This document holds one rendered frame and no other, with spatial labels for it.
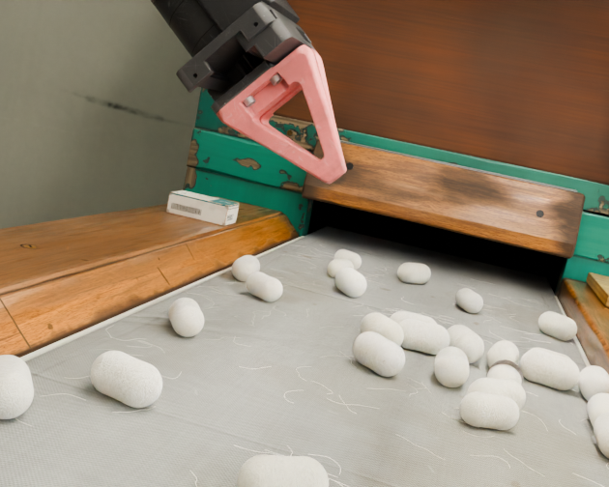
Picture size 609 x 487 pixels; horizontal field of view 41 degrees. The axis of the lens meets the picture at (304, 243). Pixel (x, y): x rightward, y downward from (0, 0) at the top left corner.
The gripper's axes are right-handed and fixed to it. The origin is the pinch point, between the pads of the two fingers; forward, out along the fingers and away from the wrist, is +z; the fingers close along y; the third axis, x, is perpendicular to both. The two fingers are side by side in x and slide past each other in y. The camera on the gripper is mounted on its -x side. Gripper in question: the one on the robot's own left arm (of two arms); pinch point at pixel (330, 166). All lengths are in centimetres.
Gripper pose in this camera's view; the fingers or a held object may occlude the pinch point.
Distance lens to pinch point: 49.9
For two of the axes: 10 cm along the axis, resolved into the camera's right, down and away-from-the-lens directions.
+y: 2.2, -1.1, 9.7
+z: 5.9, 8.1, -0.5
